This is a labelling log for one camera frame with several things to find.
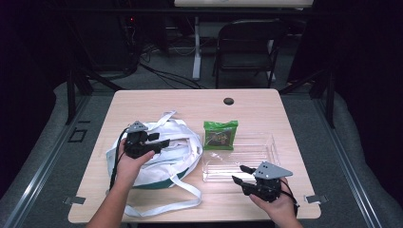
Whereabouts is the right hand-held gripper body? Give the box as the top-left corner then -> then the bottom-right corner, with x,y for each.
241,161 -> 295,203

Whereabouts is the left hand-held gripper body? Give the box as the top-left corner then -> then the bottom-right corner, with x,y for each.
124,120 -> 160,160

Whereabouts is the person's left hand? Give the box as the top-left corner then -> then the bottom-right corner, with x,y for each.
115,146 -> 157,192

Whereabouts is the person's right hand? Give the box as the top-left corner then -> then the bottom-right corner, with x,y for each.
248,180 -> 299,223

